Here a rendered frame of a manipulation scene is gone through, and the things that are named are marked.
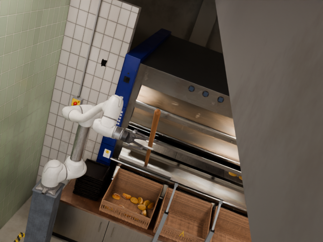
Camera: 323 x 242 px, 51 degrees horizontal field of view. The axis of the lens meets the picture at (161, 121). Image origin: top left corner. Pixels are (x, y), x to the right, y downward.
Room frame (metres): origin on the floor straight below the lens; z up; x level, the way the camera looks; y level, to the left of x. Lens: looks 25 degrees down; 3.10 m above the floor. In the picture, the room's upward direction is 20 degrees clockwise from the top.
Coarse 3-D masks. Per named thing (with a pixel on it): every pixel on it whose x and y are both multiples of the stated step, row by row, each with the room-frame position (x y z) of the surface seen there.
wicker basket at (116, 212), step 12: (120, 168) 3.23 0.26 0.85; (120, 180) 3.19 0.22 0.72; (132, 180) 3.20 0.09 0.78; (144, 180) 3.20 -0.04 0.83; (108, 192) 2.96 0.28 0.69; (120, 192) 3.15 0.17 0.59; (132, 192) 3.16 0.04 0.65; (156, 192) 3.17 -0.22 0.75; (108, 204) 2.76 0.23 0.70; (120, 204) 2.96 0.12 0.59; (132, 204) 3.03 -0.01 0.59; (156, 204) 2.93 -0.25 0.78; (120, 216) 2.75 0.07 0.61; (132, 216) 2.75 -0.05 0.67; (144, 216) 2.74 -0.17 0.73; (144, 228) 2.73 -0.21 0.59
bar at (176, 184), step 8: (120, 160) 2.89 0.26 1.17; (136, 168) 2.87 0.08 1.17; (160, 176) 2.87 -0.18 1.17; (176, 184) 2.84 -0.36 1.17; (200, 192) 2.85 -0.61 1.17; (216, 200) 2.83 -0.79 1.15; (168, 208) 2.68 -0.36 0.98; (216, 216) 2.73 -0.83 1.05; (160, 224) 2.63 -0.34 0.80; (152, 240) 2.65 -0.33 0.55; (208, 240) 2.60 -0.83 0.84
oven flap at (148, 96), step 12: (144, 96) 3.25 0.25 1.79; (156, 96) 3.26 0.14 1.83; (168, 96) 3.27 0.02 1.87; (156, 108) 3.20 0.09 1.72; (168, 108) 3.23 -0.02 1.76; (180, 108) 3.24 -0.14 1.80; (192, 108) 3.25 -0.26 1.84; (192, 120) 3.21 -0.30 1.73; (204, 120) 3.22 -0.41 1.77; (216, 120) 3.23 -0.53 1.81; (228, 120) 3.24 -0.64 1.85; (228, 132) 3.19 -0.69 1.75
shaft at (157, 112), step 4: (156, 112) 1.41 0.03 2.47; (160, 112) 1.42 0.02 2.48; (156, 116) 1.43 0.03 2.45; (156, 120) 1.48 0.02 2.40; (152, 124) 1.57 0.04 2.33; (156, 124) 1.55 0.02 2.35; (152, 128) 1.61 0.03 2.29; (156, 128) 1.62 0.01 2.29; (152, 132) 1.67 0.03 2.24; (152, 136) 1.75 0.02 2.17; (152, 140) 1.84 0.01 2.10; (148, 144) 1.97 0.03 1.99; (152, 144) 1.96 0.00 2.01; (148, 148) 2.05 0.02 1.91; (148, 152) 2.15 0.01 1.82; (148, 156) 2.28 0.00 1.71; (148, 160) 2.47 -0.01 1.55; (144, 164) 2.68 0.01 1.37
